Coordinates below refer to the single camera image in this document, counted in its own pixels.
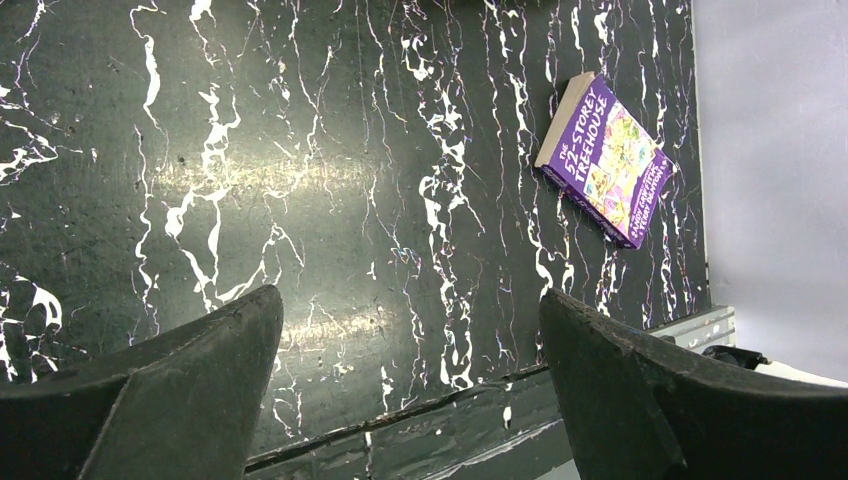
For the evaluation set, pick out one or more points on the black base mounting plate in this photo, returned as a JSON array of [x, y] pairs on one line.
[[357, 428]]

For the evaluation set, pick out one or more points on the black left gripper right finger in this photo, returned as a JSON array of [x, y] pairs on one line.
[[636, 406]]

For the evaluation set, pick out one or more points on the aluminium rail frame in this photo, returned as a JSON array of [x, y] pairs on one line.
[[716, 326]]

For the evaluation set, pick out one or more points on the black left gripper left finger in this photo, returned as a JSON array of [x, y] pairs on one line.
[[182, 405]]

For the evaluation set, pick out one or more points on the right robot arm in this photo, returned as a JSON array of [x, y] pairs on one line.
[[756, 361]]

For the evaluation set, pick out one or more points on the purple 52-storey treehouse book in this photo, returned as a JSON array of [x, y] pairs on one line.
[[604, 160]]

